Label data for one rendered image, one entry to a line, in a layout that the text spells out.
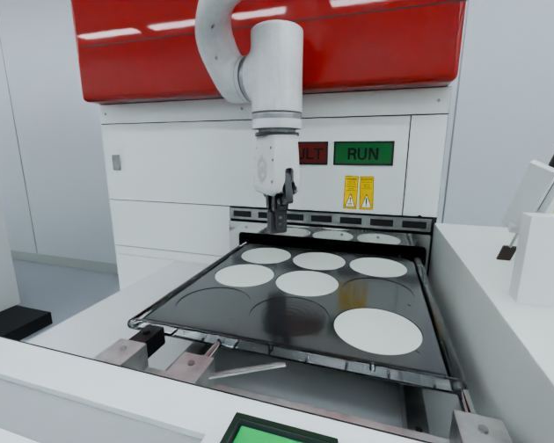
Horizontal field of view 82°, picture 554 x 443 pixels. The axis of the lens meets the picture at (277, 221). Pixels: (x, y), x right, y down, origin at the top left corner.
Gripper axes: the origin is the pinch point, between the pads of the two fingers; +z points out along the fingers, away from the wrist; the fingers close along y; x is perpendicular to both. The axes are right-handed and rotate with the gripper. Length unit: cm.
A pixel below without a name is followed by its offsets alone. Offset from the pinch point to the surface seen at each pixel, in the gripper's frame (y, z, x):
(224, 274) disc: 1.3, 8.1, -10.2
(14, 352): 24.6, 2.1, -31.8
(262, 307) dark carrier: 14.4, 8.2, -8.4
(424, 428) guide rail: 34.0, 13.1, 0.5
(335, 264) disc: 4.4, 8.1, 9.9
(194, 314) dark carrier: 12.7, 8.2, -17.1
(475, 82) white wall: -81, -50, 157
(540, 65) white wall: -61, -56, 179
